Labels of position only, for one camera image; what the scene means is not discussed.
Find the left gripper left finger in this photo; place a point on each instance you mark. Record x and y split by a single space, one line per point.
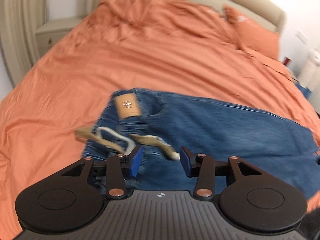
77 194

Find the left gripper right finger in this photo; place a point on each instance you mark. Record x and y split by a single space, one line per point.
248 197

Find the blue denim jeans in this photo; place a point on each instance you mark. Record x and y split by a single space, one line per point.
277 145

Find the tan belt with buckle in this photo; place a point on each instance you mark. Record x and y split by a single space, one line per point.
130 142

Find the white object beside bed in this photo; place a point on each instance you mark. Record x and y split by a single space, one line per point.
309 76

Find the red item on nightstand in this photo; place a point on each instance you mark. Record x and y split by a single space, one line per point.
286 61

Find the orange pillow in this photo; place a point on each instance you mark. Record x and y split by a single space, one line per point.
252 34

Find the beige left nightstand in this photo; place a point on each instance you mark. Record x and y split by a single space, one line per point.
53 31

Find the orange bed duvet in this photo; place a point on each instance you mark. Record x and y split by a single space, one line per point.
170 46

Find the beige curtain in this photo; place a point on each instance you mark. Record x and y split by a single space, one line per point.
20 20

